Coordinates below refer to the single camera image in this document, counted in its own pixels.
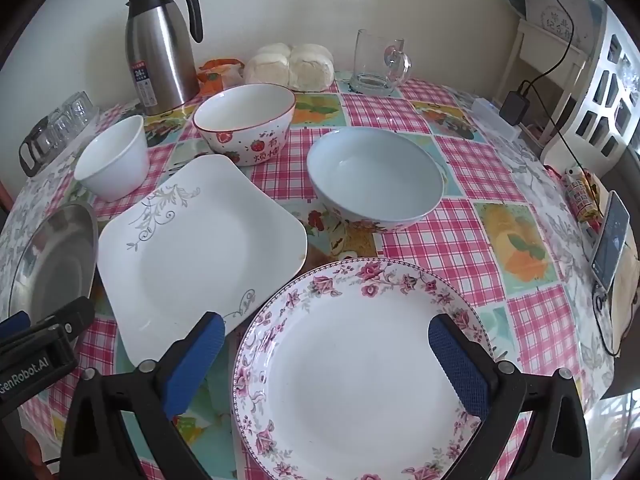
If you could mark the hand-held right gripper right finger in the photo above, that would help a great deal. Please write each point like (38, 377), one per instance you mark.
(460, 370)

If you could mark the small white bowl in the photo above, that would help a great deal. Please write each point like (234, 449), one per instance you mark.
(112, 160)

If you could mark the black charger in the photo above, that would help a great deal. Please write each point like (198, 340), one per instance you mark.
(515, 106)

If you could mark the strawberry print bowl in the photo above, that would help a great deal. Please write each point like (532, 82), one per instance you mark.
(240, 147)

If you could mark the pink checked tablecloth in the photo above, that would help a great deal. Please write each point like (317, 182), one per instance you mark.
(475, 160)

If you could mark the square white plate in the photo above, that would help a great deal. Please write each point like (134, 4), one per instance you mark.
(195, 255)

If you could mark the white wooden shelf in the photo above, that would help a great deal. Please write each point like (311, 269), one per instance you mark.
(520, 50)

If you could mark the white power strip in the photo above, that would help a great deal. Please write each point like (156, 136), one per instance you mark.
(492, 119)

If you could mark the clear glass mug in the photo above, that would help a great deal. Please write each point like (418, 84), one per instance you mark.
(372, 67)

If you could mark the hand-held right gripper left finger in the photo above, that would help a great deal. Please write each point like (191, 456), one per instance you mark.
(195, 360)

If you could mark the stainless steel basin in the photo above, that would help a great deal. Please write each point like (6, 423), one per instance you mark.
(55, 255)

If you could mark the orange snack packet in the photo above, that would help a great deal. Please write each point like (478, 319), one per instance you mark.
(217, 76)

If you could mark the clear glass cup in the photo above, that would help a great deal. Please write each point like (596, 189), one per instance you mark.
(62, 122)
(82, 106)

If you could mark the bag of white steamed buns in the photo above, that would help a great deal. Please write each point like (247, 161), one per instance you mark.
(290, 67)

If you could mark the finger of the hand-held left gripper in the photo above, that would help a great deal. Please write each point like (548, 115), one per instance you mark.
(12, 324)
(70, 317)

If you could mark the round floral plate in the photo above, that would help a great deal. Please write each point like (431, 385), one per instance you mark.
(350, 360)

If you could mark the beige bag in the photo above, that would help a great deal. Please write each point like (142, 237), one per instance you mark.
(627, 295)

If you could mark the stainless steel thermos jug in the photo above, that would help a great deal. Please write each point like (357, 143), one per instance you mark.
(160, 50)

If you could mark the white lattice chair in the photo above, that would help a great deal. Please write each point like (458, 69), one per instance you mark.
(570, 149)

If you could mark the smartphone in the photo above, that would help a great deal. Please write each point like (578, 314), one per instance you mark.
(612, 240)

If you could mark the grey paper bag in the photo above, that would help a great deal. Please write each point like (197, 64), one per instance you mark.
(555, 10)

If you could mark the large light blue bowl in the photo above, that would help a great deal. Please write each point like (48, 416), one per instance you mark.
(375, 180)

